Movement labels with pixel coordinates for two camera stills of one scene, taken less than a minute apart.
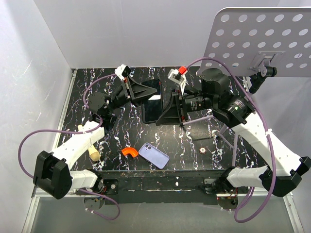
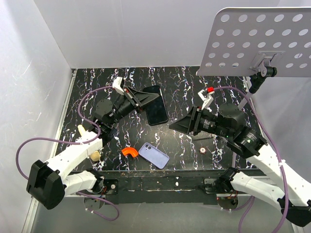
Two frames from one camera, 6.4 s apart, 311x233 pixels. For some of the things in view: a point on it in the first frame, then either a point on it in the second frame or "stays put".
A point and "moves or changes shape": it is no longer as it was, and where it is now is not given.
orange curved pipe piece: x=133 y=152 stays put
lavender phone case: x=154 y=156 stays put
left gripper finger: x=137 y=90 -> x=140 y=97
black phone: x=151 y=108 moves or changes shape
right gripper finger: x=172 y=116 -> x=185 y=124
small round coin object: x=202 y=150 stays put
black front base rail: x=161 y=187 stays put
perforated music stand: x=258 y=42 stays put
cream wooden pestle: x=94 y=154 stays put
